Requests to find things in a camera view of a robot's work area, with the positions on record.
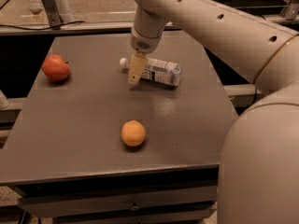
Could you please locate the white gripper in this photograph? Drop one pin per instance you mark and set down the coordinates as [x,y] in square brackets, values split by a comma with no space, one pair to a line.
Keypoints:
[144,43]

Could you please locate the blue plastic water bottle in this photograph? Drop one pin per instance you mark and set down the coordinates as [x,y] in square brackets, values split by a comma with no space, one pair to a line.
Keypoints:
[158,71]

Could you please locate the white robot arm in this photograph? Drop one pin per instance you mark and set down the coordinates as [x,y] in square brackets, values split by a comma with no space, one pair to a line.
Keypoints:
[259,167]

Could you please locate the orange fruit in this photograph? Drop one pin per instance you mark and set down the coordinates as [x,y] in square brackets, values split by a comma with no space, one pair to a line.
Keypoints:
[133,133]

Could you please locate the red apple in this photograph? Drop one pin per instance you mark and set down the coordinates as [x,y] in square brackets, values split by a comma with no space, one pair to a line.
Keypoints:
[55,68]

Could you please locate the white pipe far left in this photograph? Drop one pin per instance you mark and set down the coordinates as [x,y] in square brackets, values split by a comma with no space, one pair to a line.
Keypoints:
[4,102]

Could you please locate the grey table drawer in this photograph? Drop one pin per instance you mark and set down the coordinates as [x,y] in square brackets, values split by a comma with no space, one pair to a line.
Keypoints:
[66,205]

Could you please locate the grey metal bracket left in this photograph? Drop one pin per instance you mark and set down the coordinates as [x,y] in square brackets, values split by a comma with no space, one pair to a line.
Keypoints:
[52,14]

